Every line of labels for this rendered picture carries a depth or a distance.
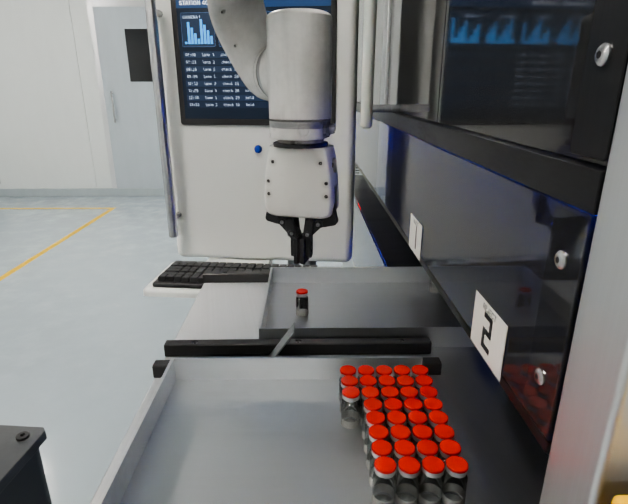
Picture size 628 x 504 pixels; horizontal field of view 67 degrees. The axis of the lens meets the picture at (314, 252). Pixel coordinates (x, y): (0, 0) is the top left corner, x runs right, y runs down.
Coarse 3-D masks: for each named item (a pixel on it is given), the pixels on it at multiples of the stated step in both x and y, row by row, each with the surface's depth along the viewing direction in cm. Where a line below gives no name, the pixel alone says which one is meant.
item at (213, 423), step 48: (192, 384) 64; (240, 384) 64; (288, 384) 64; (336, 384) 64; (144, 432) 52; (192, 432) 55; (240, 432) 55; (288, 432) 55; (336, 432) 55; (144, 480) 48; (192, 480) 48; (240, 480) 48; (288, 480) 48; (336, 480) 48
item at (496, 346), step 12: (480, 300) 51; (480, 312) 51; (492, 312) 48; (480, 324) 51; (504, 324) 45; (480, 336) 51; (492, 336) 48; (504, 336) 45; (480, 348) 51; (492, 348) 48; (504, 348) 45; (492, 360) 48
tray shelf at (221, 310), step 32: (224, 288) 95; (256, 288) 95; (192, 320) 82; (224, 320) 82; (256, 320) 82; (448, 352) 72; (448, 384) 64; (480, 384) 64; (448, 416) 58; (480, 416) 58; (512, 416) 58; (480, 448) 53; (512, 448) 53; (480, 480) 49; (512, 480) 49
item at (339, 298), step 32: (288, 288) 95; (320, 288) 95; (352, 288) 95; (384, 288) 95; (416, 288) 95; (288, 320) 82; (320, 320) 82; (352, 320) 82; (384, 320) 82; (416, 320) 82; (448, 320) 82
